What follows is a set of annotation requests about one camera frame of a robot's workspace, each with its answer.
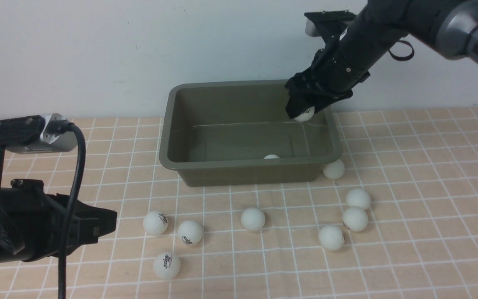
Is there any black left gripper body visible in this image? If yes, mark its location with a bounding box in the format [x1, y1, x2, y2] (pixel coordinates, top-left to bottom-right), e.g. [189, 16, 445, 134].
[0, 180, 117, 263]

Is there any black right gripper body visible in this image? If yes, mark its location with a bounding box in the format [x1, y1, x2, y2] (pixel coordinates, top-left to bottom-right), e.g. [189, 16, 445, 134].
[285, 48, 370, 119]

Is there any white ball with print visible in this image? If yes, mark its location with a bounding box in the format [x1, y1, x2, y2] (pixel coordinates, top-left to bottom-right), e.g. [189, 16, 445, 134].
[294, 106, 315, 123]

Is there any white ball with logo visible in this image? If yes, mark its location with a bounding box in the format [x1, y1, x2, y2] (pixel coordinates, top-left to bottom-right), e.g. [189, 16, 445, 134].
[178, 220, 204, 245]

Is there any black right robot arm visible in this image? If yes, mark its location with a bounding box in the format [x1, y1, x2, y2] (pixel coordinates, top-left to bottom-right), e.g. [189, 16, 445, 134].
[285, 0, 478, 119]

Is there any olive green plastic bin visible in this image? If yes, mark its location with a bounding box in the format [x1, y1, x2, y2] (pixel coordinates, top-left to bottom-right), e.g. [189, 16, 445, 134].
[159, 80, 343, 186]

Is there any plain white centre ball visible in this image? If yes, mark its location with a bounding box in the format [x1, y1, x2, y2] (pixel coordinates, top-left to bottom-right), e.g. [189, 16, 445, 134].
[240, 207, 266, 232]

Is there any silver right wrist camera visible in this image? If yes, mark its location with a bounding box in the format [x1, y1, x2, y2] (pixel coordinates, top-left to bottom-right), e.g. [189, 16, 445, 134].
[304, 11, 356, 38]

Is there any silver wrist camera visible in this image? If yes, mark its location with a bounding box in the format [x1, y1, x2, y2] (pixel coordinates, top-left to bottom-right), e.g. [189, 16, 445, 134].
[5, 113, 78, 154]
[304, 11, 356, 38]

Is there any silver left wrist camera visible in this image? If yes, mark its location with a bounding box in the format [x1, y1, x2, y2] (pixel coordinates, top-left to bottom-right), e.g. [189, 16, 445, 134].
[5, 113, 78, 154]

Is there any black left camera cable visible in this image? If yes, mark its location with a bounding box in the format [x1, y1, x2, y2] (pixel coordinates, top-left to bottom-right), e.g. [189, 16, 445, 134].
[58, 123, 87, 299]

